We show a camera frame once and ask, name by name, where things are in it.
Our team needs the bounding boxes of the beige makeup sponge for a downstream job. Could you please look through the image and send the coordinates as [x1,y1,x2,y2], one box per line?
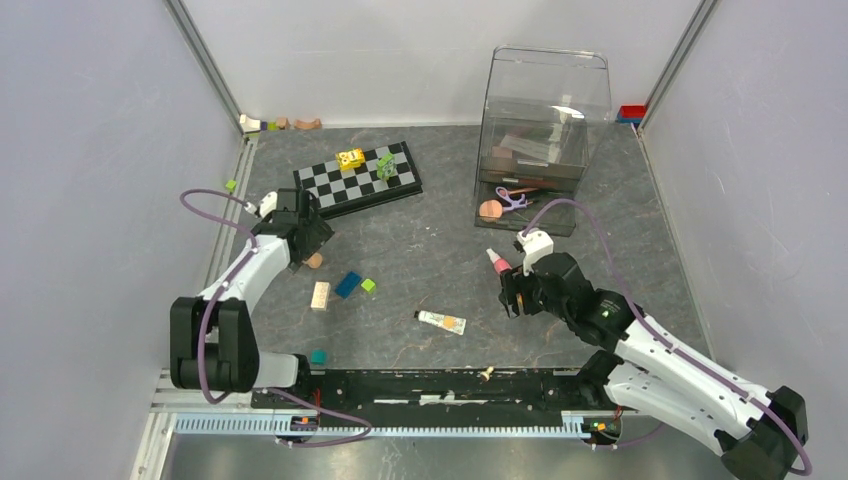
[304,253,324,269]

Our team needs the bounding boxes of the pink bottle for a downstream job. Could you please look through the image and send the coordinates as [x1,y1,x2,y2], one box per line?
[486,248,512,275]

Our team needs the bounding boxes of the cream wooden block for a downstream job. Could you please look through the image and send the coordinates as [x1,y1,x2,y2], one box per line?
[310,281,330,311]

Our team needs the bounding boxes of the blue block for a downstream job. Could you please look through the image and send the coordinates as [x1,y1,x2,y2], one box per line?
[334,271,362,299]

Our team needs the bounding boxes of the white cream tube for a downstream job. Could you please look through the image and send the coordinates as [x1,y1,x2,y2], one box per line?
[414,310,466,336]

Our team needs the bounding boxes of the peach powder puff brush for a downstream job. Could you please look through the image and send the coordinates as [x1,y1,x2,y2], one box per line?
[478,199,504,223]

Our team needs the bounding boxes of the clear acrylic makeup organizer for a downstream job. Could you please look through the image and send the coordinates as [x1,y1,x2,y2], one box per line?
[474,45,612,231]

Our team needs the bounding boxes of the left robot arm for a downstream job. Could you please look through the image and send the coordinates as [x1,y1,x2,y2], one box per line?
[170,188,334,408]

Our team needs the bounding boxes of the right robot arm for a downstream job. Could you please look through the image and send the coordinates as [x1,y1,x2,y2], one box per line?
[488,251,812,479]

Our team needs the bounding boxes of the black white chessboard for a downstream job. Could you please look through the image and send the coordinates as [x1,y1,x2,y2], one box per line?
[293,141,423,220]

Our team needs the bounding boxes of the small green cube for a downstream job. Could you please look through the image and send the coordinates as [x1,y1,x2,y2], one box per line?
[360,278,376,293]

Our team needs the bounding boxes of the yellow toy block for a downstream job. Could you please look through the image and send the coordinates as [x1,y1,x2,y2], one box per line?
[335,148,365,171]

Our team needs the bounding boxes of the white chess pawn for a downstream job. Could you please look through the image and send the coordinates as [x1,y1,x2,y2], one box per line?
[480,366,494,382]

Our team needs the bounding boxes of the green toy block on chessboard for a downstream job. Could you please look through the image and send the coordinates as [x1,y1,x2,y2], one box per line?
[376,153,397,181]

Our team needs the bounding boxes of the wooden blocks in corner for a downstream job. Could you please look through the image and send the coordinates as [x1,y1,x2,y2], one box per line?
[238,113,323,135]

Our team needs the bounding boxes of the teal cube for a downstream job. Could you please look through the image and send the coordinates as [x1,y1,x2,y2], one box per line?
[310,349,328,368]

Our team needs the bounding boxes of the red blue bricks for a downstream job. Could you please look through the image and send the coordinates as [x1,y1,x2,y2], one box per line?
[616,104,647,125]

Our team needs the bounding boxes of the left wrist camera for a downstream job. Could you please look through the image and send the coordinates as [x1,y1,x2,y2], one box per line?
[244,191,278,220]

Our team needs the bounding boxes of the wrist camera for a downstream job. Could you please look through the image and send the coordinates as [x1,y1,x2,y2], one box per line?
[516,228,554,276]
[244,191,278,220]

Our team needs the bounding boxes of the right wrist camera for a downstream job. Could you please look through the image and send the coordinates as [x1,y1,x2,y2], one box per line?
[516,228,554,276]

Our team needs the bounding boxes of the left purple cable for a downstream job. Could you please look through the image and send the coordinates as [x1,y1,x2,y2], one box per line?
[180,188,374,450]

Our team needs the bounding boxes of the purple cable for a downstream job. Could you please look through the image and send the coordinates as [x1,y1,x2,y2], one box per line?
[519,197,815,478]
[180,188,374,450]

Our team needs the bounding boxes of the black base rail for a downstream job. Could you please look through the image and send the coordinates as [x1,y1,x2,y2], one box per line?
[293,368,616,429]

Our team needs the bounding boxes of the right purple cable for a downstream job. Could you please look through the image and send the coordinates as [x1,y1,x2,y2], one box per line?
[519,197,815,478]

